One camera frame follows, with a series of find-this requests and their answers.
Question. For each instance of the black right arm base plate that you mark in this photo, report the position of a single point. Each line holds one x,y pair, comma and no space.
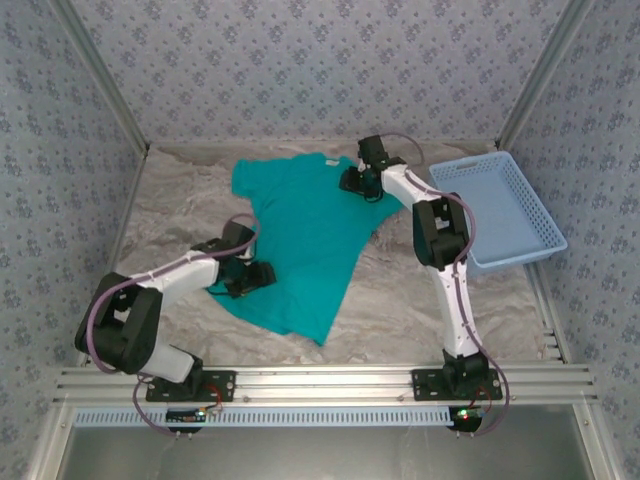
422,387

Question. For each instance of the aluminium frame post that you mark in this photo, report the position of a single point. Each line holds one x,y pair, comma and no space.
539,75
102,75

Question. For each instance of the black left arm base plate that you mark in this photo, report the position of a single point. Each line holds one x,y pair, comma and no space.
227,387

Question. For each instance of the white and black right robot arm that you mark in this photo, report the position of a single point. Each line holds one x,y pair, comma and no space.
460,310

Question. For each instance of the light blue plastic basket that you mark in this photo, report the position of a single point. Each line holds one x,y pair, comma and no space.
500,210

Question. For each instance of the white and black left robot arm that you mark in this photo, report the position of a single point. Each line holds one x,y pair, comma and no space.
185,272

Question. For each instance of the short aluminium frame leg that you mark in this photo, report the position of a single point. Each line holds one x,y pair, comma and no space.
597,445
47,445

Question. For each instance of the teal t-shirt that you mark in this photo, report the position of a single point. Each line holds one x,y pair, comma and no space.
310,240

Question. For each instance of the aluminium table side rail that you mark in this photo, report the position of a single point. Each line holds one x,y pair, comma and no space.
122,225
550,320

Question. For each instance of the aluminium mounting rail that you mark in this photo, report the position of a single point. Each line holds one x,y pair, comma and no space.
325,385

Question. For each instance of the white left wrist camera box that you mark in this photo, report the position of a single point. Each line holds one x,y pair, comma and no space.
246,255

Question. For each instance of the grey metal panel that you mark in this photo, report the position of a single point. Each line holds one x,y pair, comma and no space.
325,455

